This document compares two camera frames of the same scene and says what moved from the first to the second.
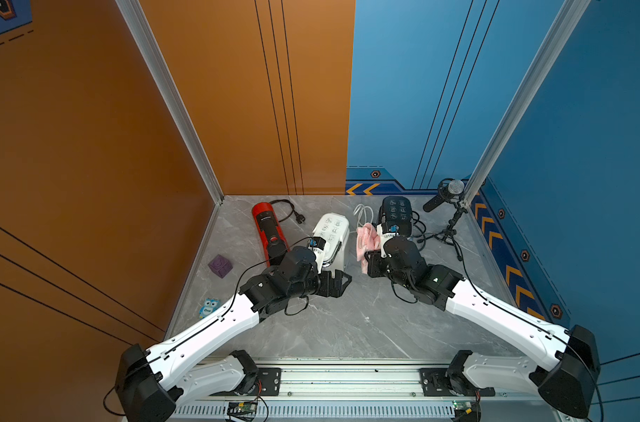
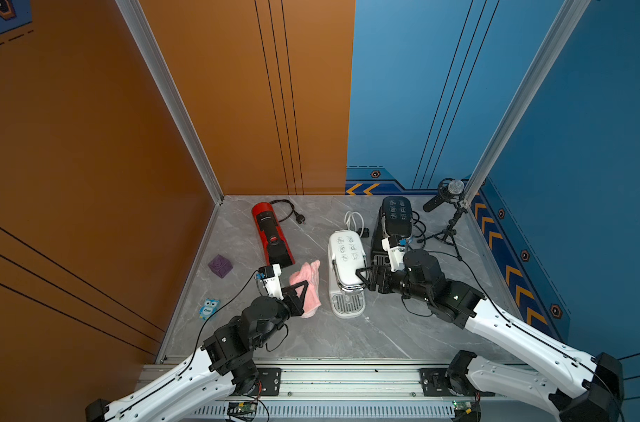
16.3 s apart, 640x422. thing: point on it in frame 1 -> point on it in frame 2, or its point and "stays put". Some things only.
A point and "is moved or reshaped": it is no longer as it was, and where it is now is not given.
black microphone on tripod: x=449 y=191 stays put
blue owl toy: x=210 y=304 stays put
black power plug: x=299 y=217 stays put
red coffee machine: x=273 y=242 stays put
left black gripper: x=336 y=289 -> x=294 y=301
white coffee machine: x=334 y=229 -> x=346 y=289
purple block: x=221 y=265 stays put
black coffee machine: x=396 y=210 stays put
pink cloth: x=367 y=240 is moved or reshaped
